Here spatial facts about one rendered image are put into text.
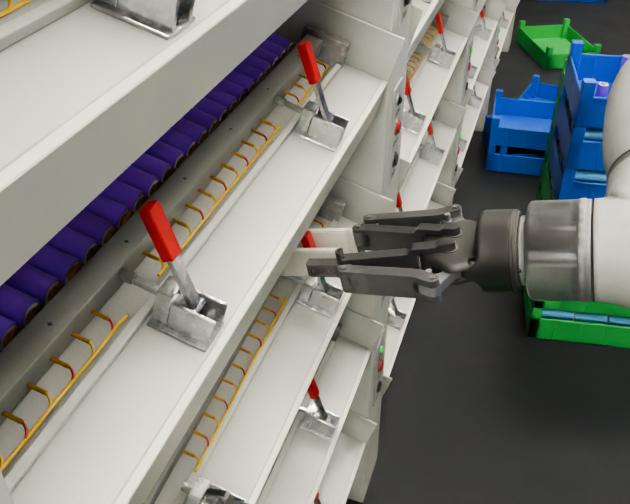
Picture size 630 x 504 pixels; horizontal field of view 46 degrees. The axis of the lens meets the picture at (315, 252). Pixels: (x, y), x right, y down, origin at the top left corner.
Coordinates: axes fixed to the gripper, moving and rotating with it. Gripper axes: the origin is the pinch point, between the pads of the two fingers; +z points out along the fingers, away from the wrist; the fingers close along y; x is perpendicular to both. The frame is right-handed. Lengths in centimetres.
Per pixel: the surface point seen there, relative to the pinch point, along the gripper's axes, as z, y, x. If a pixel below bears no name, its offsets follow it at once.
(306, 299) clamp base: 1.9, -0.9, -5.3
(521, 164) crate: -3, 133, -60
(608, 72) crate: -26, 86, -17
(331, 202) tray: 3.1, 13.8, -2.3
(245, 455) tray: 0.8, -20.7, -6.6
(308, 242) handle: 0.1, -0.6, 1.5
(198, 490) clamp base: 1.1, -27.0, -3.4
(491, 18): 5, 156, -25
